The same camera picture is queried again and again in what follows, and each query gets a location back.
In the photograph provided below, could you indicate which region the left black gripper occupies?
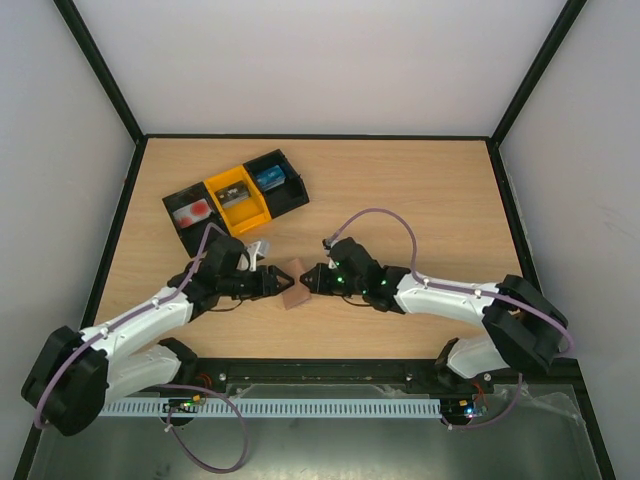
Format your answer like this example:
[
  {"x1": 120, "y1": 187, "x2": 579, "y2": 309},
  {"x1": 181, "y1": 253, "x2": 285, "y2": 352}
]
[{"x1": 219, "y1": 265, "x2": 295, "y2": 301}]

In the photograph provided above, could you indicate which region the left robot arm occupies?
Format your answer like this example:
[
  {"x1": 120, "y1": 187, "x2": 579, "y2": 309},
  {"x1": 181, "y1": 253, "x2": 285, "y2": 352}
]
[{"x1": 21, "y1": 236, "x2": 295, "y2": 436}]

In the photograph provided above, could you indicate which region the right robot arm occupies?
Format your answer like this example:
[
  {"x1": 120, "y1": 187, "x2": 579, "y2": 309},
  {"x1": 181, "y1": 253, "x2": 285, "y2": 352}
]
[{"x1": 300, "y1": 237, "x2": 571, "y2": 392}]

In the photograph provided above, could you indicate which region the black VIP card stack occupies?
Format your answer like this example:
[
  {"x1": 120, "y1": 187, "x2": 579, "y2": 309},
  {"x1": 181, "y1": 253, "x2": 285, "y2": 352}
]
[{"x1": 215, "y1": 181, "x2": 250, "y2": 209}]

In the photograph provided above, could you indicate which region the blue card stack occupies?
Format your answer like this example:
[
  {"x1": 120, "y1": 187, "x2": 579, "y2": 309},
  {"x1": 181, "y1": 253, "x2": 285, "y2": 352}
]
[{"x1": 254, "y1": 164, "x2": 287, "y2": 192}]

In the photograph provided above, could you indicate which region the white red card stack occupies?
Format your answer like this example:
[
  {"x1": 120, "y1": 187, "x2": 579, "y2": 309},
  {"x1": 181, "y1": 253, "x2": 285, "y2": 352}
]
[{"x1": 172, "y1": 199, "x2": 212, "y2": 229}]

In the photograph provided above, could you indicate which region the yellow middle bin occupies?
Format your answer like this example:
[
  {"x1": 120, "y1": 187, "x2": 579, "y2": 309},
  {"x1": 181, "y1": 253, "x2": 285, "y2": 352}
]
[{"x1": 204, "y1": 166, "x2": 272, "y2": 236}]

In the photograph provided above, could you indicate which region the left black bin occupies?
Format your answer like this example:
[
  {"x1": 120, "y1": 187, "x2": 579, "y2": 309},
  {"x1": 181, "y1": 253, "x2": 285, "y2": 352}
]
[{"x1": 162, "y1": 182, "x2": 229, "y2": 258}]

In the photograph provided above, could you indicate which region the grey metal front plate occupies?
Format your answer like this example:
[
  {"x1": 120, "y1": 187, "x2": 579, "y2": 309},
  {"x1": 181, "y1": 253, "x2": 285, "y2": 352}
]
[{"x1": 29, "y1": 385, "x2": 600, "y2": 479}]

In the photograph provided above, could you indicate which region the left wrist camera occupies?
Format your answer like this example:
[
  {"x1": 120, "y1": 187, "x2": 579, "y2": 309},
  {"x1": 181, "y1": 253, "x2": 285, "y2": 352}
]
[{"x1": 237, "y1": 239, "x2": 270, "y2": 272}]

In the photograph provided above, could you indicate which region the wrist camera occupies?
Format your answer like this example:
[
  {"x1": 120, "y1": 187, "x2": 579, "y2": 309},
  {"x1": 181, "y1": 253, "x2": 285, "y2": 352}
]
[
  {"x1": 322, "y1": 238, "x2": 336, "y2": 258},
  {"x1": 237, "y1": 239, "x2": 270, "y2": 272}
]

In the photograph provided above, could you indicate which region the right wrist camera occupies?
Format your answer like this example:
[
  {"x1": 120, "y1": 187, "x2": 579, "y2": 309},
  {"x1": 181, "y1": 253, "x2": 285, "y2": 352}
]
[{"x1": 322, "y1": 238, "x2": 336, "y2": 258}]

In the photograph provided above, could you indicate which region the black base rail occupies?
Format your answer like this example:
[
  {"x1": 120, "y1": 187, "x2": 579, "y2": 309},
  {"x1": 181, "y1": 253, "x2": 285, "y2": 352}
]
[{"x1": 189, "y1": 357, "x2": 584, "y2": 401}]

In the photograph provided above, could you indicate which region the light blue cable duct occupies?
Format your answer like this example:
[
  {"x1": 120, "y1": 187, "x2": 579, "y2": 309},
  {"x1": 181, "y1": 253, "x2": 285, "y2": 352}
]
[{"x1": 100, "y1": 397, "x2": 441, "y2": 419}]

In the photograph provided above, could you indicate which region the black enclosure frame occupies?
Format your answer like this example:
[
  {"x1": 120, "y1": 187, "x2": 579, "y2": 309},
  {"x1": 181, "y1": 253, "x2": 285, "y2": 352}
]
[{"x1": 9, "y1": 0, "x2": 619, "y2": 480}]

